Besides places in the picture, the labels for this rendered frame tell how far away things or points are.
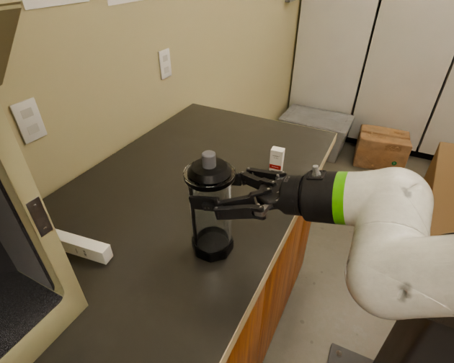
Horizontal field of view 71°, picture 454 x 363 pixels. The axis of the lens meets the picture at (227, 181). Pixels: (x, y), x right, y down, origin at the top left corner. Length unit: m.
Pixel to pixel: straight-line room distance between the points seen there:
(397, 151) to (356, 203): 2.44
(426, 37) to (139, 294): 2.77
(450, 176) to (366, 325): 1.18
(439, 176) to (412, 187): 0.33
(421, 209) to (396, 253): 0.10
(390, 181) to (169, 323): 0.48
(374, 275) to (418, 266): 0.05
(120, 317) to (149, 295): 0.07
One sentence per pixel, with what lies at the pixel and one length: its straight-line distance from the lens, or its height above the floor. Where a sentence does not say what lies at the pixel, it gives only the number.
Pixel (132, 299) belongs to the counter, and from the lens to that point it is 0.75.
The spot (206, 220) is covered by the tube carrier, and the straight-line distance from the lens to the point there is 0.68.
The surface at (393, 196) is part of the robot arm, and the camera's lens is 0.52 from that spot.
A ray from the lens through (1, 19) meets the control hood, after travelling 0.38.
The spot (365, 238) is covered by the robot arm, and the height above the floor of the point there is 1.21.
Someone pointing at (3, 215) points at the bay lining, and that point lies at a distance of 0.63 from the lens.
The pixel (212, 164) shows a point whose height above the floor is 1.20.
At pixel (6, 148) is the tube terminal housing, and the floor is 1.33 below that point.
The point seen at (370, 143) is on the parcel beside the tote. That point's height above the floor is 0.25.
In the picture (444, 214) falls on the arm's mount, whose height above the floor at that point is 1.07.
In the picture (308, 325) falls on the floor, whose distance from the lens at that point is 1.82.
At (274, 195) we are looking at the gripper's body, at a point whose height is 1.18.
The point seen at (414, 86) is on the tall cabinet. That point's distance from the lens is 3.14.
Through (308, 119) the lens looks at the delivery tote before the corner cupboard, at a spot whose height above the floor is 0.33.
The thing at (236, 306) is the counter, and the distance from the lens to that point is 0.71.
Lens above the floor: 1.54
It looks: 36 degrees down
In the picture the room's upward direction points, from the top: straight up
